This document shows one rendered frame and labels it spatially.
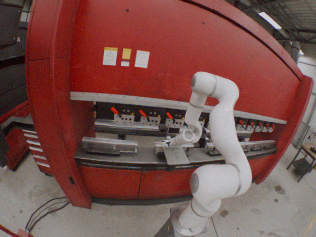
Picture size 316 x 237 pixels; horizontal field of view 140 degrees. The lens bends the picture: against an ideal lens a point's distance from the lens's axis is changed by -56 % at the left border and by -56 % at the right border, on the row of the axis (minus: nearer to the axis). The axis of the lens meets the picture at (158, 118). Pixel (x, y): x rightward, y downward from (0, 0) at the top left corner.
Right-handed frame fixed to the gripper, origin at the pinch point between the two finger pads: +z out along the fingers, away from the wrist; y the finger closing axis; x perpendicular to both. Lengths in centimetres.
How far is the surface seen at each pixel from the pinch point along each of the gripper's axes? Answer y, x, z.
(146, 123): 24.3, -13.3, -11.6
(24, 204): 186, 97, 51
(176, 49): 13, -51, -54
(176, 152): -2.2, 7.2, -3.0
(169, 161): 6.1, 15.8, -10.5
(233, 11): -27, -81, -92
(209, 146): -45.3, 0.3, 6.9
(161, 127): 3.8, -20.5, 17.0
